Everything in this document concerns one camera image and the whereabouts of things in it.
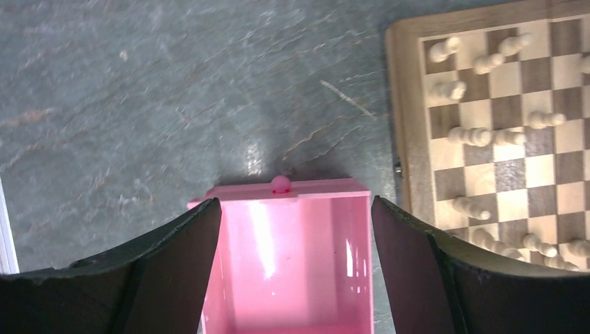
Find wooden chess board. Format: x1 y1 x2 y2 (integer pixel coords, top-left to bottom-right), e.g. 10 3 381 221
385 1 589 272

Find pink plastic bin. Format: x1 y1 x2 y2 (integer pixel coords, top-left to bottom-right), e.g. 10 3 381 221
201 175 374 333

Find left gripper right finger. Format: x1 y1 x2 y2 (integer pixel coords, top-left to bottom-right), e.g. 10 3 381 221
371 196 589 333

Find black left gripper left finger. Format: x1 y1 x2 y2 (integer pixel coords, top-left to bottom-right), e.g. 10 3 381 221
1 198 222 333

